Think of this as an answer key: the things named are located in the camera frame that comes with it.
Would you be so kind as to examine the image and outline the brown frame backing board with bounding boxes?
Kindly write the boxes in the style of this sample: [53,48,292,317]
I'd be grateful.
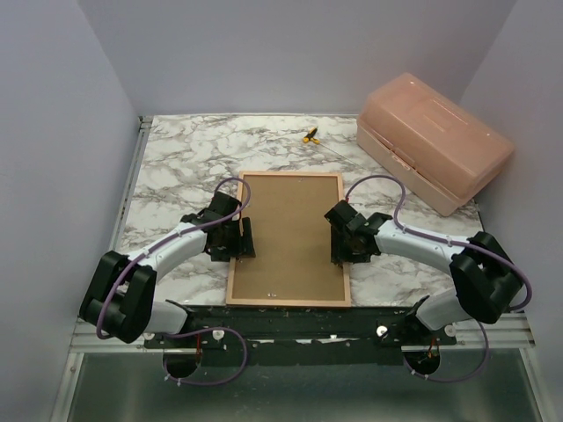
[231,174,347,302]

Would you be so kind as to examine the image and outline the pink wooden picture frame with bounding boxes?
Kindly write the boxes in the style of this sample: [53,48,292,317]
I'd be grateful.
[224,171,353,309]

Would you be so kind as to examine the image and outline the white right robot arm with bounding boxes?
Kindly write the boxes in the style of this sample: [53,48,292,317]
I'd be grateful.
[325,200,524,345]

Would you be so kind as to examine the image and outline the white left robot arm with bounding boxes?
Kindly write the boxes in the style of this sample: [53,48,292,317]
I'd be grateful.
[78,192,255,347]

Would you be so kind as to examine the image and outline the pink translucent plastic box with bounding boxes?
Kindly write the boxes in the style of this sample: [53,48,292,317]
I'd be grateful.
[357,73,515,216]

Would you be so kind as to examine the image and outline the yellow black T-handle hex key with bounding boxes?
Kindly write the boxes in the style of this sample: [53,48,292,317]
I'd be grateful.
[302,127,347,160]

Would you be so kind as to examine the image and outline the aluminium extrusion frame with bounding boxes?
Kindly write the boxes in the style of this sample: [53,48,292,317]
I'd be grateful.
[49,115,154,421]

